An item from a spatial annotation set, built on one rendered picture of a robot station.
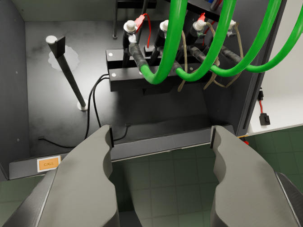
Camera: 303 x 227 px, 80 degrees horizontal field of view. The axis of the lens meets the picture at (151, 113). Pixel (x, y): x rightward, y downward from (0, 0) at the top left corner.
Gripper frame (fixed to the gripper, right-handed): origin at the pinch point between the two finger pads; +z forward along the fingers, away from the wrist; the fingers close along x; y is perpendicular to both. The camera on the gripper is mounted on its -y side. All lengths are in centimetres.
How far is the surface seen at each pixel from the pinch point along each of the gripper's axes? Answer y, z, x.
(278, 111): 21, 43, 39
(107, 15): -8, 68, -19
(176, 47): -4.2, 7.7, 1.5
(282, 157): 108, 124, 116
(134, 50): -1.5, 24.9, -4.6
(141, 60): -0.5, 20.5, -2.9
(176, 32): -5.5, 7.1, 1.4
